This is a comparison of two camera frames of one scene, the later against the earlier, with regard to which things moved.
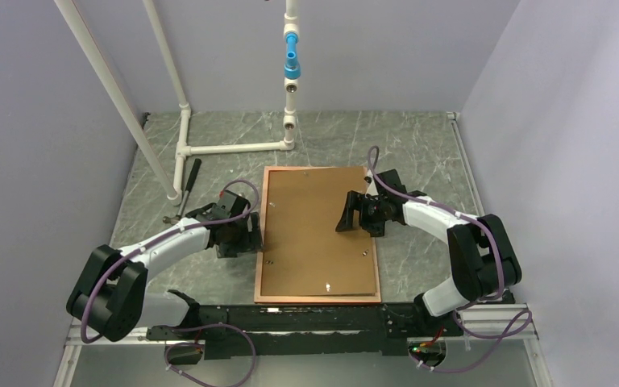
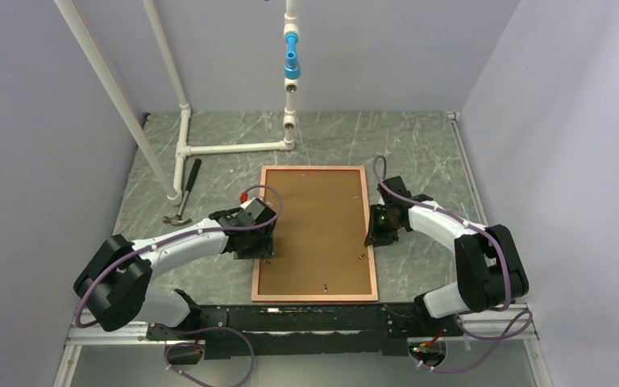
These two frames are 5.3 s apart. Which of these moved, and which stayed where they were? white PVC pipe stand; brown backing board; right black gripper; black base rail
Moved: right black gripper
Stayed: white PVC pipe stand; brown backing board; black base rail
